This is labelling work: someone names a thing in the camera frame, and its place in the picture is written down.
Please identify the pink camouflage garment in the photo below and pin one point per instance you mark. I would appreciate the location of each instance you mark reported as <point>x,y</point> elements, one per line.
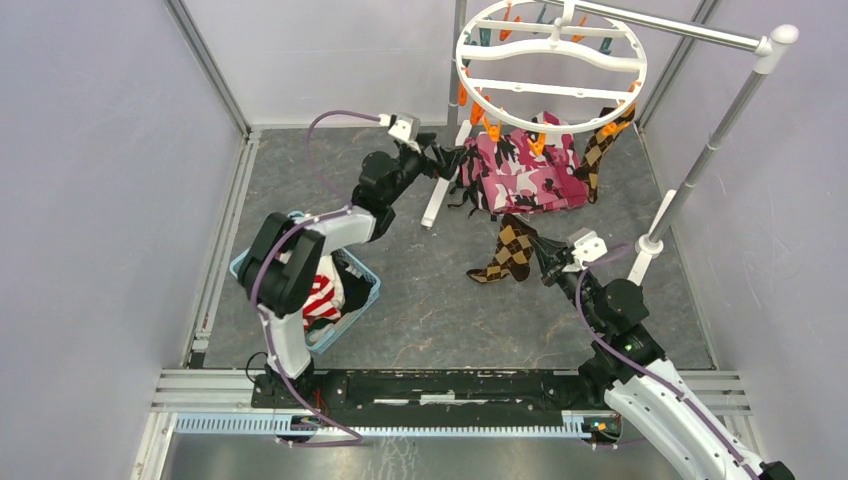
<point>506,178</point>

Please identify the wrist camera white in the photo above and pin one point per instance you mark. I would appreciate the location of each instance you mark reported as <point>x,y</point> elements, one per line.
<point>403,128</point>
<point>585,247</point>

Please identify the light blue laundry basket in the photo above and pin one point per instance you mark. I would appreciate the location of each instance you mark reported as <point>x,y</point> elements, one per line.
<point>361,289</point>

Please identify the orange clip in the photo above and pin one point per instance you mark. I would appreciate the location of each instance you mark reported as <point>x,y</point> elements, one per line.
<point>492,128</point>
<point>536,143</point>

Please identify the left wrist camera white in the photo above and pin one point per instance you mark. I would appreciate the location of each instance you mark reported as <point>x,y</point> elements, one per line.
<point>403,128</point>

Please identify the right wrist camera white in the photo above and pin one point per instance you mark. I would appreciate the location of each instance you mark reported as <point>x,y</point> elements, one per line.
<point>585,247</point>

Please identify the orange clip right rim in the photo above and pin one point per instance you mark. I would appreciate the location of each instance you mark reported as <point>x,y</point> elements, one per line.
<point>462,96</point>

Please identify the orange clip far left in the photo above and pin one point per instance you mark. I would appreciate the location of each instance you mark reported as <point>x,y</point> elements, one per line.
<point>492,128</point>

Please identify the teal clip right rim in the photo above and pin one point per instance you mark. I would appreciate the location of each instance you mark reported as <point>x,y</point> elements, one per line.
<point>606,46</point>

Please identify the white round clip hanger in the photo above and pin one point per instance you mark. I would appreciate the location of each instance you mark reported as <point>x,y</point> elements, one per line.
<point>528,110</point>

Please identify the metal clothes rack frame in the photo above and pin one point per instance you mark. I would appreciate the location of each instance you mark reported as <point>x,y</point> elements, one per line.
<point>589,18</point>

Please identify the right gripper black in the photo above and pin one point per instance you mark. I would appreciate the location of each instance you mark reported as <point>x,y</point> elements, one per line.
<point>551,258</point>

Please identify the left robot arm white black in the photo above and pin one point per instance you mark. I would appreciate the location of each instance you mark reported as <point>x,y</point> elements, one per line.
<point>278,269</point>

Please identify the brown argyle sock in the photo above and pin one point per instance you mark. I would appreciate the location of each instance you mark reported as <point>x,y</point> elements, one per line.
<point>588,170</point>
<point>513,253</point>

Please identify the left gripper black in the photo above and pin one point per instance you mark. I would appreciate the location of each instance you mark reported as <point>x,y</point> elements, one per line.
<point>446,160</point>

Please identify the orange clip front holding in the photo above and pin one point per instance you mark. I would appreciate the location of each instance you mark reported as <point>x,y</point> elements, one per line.
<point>614,127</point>

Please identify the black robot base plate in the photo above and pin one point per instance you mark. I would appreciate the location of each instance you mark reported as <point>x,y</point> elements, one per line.
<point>416,398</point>

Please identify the red white striped sock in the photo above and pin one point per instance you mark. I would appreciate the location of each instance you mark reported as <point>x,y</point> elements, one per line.
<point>325,301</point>

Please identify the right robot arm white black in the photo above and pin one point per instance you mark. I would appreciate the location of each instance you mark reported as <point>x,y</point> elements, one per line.
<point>631,373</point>

